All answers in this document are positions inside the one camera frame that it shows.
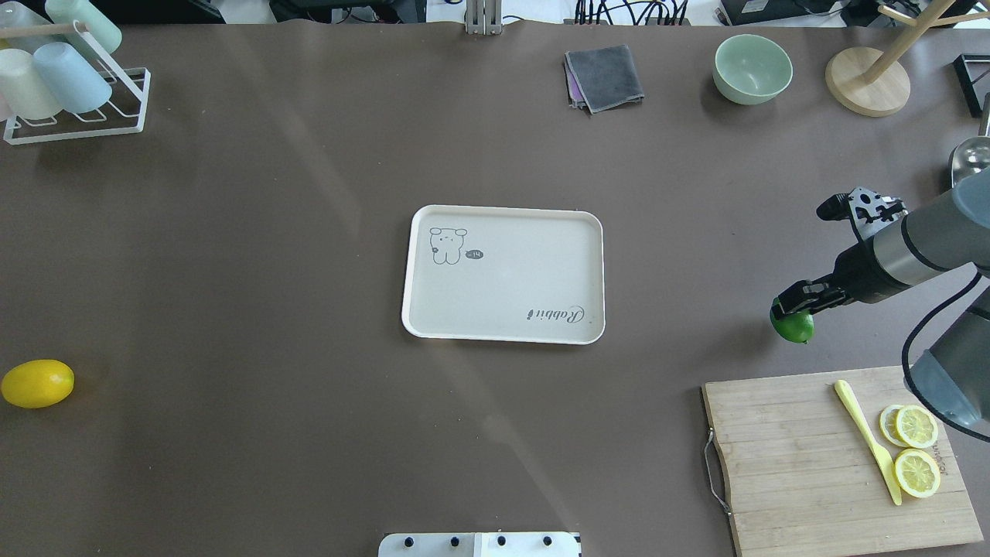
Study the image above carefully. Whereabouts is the green lime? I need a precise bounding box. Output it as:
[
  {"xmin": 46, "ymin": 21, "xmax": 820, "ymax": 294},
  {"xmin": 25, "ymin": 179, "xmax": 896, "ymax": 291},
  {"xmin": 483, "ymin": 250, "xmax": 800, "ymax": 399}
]
[{"xmin": 770, "ymin": 310, "xmax": 814, "ymax": 344}]

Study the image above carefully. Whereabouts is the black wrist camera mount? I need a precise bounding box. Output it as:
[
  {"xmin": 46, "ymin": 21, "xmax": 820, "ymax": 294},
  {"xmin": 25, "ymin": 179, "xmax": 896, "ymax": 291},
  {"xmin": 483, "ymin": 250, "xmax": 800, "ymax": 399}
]
[{"xmin": 816, "ymin": 187, "xmax": 908, "ymax": 243}]

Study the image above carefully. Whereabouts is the white wire cup rack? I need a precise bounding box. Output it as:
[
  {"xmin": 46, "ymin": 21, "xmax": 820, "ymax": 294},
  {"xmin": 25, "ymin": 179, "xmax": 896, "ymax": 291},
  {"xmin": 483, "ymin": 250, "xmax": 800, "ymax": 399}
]
[{"xmin": 2, "ymin": 22, "xmax": 152, "ymax": 145}]

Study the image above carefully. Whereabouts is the cream rectangular tray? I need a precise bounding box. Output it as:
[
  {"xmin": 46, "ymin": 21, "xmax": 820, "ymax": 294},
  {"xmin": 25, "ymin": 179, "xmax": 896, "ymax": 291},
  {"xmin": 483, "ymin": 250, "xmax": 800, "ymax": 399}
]
[{"xmin": 401, "ymin": 204, "xmax": 606, "ymax": 345}]

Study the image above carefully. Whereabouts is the lemon slice right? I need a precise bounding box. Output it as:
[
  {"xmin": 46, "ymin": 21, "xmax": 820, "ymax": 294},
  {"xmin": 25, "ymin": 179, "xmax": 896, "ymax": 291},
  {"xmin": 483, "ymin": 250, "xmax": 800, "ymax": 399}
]
[{"xmin": 893, "ymin": 405, "xmax": 938, "ymax": 450}]

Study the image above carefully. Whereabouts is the cream plastic cup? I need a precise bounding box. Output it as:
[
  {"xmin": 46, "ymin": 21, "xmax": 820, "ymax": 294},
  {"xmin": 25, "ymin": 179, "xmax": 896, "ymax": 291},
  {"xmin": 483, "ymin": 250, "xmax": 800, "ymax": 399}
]
[{"xmin": 1, "ymin": 47, "xmax": 63, "ymax": 121}]

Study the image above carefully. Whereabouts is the lemon slice left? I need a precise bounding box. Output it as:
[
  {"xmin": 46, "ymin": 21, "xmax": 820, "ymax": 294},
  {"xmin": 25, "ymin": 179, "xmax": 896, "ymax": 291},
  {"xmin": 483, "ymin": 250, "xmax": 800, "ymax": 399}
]
[{"xmin": 893, "ymin": 448, "xmax": 941, "ymax": 498}]

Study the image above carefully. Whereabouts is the lemon slice behind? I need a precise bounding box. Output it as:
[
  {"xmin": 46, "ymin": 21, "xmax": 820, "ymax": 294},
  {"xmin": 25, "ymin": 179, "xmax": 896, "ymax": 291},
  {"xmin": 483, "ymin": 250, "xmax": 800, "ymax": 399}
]
[{"xmin": 878, "ymin": 403, "xmax": 908, "ymax": 448}]

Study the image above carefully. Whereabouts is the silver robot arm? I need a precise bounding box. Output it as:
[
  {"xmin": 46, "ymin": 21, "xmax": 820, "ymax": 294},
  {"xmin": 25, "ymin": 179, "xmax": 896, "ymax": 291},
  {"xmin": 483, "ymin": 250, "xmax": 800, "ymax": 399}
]
[{"xmin": 770, "ymin": 170, "xmax": 989, "ymax": 441}]

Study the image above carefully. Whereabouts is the aluminium frame leg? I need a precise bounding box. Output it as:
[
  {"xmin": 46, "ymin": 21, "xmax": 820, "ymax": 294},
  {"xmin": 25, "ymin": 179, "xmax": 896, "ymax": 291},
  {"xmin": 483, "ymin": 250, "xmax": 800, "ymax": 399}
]
[{"xmin": 464, "ymin": 0, "xmax": 503, "ymax": 36}]

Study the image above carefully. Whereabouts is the steel ice scoop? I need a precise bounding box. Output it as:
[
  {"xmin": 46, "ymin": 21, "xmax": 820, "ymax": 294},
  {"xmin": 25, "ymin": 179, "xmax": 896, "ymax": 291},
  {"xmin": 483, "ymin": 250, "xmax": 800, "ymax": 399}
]
[{"xmin": 950, "ymin": 93, "xmax": 989, "ymax": 188}]

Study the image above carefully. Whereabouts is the green plastic cup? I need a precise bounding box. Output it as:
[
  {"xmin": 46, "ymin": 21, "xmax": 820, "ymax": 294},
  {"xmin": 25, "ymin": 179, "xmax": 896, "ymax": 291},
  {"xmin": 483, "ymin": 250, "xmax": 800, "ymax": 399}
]
[{"xmin": 45, "ymin": 0, "xmax": 121, "ymax": 53}]

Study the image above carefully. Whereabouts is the yellow whole lemon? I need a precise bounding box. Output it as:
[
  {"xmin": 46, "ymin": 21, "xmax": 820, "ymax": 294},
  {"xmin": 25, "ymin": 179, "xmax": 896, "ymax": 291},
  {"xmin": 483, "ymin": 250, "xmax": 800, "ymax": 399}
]
[{"xmin": 2, "ymin": 359, "xmax": 75, "ymax": 409}]

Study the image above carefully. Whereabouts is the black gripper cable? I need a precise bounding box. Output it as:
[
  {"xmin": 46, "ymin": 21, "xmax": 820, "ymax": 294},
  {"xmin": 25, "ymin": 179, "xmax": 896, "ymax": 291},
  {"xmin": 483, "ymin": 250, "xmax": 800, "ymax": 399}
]
[{"xmin": 900, "ymin": 271, "xmax": 985, "ymax": 372}]

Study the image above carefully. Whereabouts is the mint green bowl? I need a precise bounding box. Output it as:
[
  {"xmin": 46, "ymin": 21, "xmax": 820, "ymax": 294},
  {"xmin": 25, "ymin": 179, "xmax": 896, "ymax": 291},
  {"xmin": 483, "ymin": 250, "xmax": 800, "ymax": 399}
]
[{"xmin": 713, "ymin": 34, "xmax": 794, "ymax": 105}]

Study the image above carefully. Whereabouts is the grey folded cloth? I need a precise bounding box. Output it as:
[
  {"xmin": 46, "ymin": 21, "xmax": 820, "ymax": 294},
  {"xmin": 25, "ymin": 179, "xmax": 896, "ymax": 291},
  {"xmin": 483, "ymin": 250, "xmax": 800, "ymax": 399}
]
[{"xmin": 565, "ymin": 43, "xmax": 646, "ymax": 115}]

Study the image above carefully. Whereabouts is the white pedestal base plate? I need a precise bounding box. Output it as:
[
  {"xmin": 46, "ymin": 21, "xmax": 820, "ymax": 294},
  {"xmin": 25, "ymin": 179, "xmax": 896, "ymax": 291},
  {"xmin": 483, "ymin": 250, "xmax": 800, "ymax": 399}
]
[{"xmin": 377, "ymin": 530, "xmax": 582, "ymax": 556}]

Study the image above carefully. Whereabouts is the yellow plastic knife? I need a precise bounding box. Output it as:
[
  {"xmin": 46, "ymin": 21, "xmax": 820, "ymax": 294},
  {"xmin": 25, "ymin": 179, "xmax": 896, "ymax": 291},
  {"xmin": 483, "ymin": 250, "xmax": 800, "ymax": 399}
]
[{"xmin": 834, "ymin": 378, "xmax": 903, "ymax": 505}]

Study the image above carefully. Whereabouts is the wooden mug tree stand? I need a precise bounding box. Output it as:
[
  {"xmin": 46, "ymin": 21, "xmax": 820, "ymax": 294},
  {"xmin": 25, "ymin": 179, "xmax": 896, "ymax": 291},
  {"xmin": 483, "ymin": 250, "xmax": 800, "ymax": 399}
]
[{"xmin": 826, "ymin": 1, "xmax": 989, "ymax": 118}]

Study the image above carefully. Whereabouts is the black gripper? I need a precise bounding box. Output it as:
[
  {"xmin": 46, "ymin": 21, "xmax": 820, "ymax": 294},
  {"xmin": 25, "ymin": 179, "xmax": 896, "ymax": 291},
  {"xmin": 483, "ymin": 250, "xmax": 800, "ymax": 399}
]
[{"xmin": 772, "ymin": 278, "xmax": 848, "ymax": 316}]

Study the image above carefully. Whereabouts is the lemon slice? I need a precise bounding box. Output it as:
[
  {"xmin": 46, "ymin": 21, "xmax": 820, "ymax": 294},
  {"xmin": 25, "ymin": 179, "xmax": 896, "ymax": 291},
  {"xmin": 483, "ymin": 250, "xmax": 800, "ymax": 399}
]
[
  {"xmin": 893, "ymin": 448, "xmax": 941, "ymax": 498},
  {"xmin": 878, "ymin": 403, "xmax": 908, "ymax": 448},
  {"xmin": 893, "ymin": 405, "xmax": 938, "ymax": 450}
]

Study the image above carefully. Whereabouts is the light blue plastic cup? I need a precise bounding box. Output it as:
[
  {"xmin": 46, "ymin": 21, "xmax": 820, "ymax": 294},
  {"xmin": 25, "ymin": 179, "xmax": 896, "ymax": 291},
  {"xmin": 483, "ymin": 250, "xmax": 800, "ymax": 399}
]
[{"xmin": 32, "ymin": 42, "xmax": 112, "ymax": 114}]

